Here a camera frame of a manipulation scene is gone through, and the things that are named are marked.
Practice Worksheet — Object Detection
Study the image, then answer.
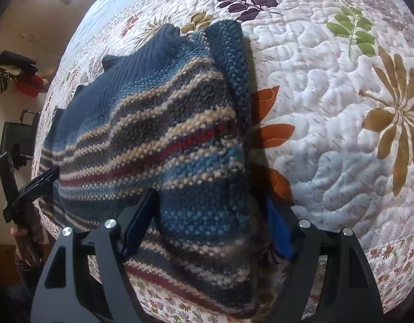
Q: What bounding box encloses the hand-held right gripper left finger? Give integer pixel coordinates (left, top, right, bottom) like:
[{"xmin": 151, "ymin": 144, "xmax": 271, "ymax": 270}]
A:
[{"xmin": 29, "ymin": 188, "xmax": 158, "ymax": 323}]

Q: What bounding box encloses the red box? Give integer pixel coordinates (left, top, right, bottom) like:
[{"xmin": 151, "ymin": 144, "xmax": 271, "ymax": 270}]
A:
[{"xmin": 15, "ymin": 75, "xmax": 48, "ymax": 95}]

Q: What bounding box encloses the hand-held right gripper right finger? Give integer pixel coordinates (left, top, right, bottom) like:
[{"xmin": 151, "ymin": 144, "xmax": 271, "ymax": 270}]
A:
[{"xmin": 262, "ymin": 191, "xmax": 385, "ymax": 323}]

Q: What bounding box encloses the person's left hand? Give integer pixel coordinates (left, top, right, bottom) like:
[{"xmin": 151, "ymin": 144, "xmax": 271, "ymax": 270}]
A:
[{"xmin": 10, "ymin": 205, "xmax": 45, "ymax": 270}]

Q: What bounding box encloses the floral quilted bedspread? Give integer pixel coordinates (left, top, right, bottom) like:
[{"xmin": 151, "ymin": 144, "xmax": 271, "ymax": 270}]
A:
[{"xmin": 30, "ymin": 0, "xmax": 414, "ymax": 323}]

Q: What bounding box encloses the striped knit sweater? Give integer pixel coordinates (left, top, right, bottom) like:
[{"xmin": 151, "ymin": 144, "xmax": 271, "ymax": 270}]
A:
[{"xmin": 37, "ymin": 18, "xmax": 295, "ymax": 320}]

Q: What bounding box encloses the black chair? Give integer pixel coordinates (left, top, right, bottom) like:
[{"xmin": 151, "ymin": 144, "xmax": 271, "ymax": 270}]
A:
[{"xmin": 2, "ymin": 108, "xmax": 39, "ymax": 164}]

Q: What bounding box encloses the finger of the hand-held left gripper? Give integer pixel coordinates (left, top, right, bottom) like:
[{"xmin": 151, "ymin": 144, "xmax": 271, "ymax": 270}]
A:
[{"xmin": 3, "ymin": 166, "xmax": 60, "ymax": 224}]

